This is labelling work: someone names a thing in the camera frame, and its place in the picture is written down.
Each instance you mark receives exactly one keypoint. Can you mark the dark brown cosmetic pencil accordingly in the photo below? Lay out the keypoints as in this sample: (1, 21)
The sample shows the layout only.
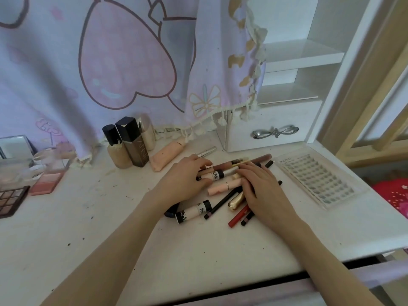
(247, 219)

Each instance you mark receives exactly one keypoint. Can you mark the short black pencil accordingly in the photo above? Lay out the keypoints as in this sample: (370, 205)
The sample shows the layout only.
(269, 164)

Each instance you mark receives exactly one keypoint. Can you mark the red lip pencil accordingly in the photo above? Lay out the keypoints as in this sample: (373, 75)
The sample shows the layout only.
(238, 216)

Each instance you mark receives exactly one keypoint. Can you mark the white power strip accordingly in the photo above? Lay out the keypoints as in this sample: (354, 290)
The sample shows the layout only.
(167, 129)

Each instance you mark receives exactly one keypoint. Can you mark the person's left fingers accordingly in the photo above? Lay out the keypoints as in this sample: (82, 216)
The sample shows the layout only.
(200, 162)

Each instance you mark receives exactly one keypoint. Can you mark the clear false eyelash tray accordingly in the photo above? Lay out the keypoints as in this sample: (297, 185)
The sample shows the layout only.
(322, 178)

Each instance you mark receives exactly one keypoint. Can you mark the beige bottle with gold cap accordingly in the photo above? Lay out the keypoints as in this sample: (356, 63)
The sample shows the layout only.
(147, 132)

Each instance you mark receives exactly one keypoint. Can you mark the clear plastic container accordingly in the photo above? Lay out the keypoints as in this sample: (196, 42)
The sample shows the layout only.
(52, 157)

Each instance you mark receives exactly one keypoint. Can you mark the lilac butterfly print tasselled curtain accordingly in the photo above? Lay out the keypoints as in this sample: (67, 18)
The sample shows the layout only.
(220, 60)

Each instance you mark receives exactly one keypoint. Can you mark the brown lip gloss tube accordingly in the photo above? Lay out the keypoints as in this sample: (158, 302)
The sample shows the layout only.
(228, 164)

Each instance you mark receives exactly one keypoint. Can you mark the small table mirror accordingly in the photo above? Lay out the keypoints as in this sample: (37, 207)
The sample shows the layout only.
(16, 146)

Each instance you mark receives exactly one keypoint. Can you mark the white shelf cabinet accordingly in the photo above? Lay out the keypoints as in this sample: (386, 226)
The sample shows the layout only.
(287, 92)

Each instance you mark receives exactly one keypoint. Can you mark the brown rectangular foundation bottle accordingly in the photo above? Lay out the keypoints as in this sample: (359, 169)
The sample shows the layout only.
(134, 143)

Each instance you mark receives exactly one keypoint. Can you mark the pink blush palette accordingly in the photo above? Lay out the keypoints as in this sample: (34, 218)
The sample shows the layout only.
(47, 181)

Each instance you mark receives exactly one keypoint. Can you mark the person's right hand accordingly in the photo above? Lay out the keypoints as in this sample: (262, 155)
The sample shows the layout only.
(267, 194)

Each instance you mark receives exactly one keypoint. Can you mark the brown eyeshadow palette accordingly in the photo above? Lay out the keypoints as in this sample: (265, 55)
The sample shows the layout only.
(12, 202)

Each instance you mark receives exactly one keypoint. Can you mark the peach squeeze tube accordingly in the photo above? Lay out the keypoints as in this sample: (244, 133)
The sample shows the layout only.
(165, 154)

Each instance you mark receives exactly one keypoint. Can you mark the brown lip liner pencil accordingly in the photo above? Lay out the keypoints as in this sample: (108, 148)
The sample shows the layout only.
(259, 157)

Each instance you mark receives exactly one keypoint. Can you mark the person's right fingers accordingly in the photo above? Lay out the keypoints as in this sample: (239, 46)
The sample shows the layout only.
(255, 175)

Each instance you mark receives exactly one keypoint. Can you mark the long black eyeliner pencil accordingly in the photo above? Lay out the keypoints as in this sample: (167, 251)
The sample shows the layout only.
(221, 203)

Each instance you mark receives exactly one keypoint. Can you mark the lilac desk drawer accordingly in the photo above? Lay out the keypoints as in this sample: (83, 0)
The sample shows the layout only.
(302, 283)

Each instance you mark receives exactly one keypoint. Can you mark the person's left hand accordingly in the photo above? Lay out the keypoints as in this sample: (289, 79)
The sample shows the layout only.
(178, 181)

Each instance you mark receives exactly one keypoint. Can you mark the red patterned cloth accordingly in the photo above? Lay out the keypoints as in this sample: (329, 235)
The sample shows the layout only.
(393, 195)

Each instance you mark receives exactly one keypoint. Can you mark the person's left forearm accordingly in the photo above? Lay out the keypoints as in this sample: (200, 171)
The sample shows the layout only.
(108, 254)

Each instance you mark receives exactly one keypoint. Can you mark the white concealer tube black cap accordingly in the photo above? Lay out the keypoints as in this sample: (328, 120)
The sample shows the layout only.
(218, 175)
(194, 211)

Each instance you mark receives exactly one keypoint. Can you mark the black round compact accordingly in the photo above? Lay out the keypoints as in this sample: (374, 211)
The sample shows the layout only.
(171, 210)

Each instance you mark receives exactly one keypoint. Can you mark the pink cosmetic tube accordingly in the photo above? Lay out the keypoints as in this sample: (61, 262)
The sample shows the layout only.
(223, 187)

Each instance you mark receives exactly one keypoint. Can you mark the lilac cartoon print curtain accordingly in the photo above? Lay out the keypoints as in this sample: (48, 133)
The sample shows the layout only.
(95, 66)

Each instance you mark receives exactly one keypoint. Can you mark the gold lipstick tube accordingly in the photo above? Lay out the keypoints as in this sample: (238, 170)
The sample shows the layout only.
(237, 200)

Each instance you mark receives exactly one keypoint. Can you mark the round beige foundation bottle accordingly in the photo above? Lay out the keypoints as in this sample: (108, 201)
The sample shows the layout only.
(116, 152)

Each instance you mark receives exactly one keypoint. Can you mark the silver mascara tube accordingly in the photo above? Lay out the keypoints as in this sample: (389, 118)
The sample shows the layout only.
(207, 152)

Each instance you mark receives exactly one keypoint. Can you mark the beige wooden frame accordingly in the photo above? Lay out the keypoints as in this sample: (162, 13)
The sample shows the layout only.
(376, 101)

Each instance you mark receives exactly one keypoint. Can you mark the person's right forearm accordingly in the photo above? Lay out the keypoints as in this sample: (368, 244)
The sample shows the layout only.
(331, 261)

